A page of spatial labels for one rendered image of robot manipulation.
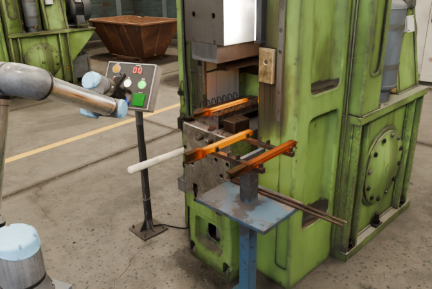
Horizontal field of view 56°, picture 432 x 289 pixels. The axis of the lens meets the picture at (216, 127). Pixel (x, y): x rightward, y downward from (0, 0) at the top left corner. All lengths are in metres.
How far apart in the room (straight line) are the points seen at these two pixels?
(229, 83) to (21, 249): 1.55
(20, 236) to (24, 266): 0.10
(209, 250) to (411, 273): 1.22
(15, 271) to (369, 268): 1.99
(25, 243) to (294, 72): 1.31
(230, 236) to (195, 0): 1.28
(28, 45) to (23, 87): 5.28
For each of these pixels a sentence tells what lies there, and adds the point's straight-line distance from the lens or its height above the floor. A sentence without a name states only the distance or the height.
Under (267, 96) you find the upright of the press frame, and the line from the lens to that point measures 2.07.
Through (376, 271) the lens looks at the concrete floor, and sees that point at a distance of 2.77.
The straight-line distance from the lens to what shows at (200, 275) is 2.59.
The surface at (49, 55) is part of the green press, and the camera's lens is 6.88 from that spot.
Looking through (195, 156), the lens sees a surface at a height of 0.98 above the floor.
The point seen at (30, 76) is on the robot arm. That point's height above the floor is 1.37.
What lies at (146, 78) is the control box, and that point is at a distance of 2.46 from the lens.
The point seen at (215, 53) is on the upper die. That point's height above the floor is 1.32.
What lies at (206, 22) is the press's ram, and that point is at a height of 1.47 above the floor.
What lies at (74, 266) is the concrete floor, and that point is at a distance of 2.82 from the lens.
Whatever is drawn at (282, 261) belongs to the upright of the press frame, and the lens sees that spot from 2.44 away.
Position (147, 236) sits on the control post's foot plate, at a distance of 2.93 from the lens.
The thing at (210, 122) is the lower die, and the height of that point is 0.94.
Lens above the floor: 1.68
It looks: 20 degrees down
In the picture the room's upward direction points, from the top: 1 degrees counter-clockwise
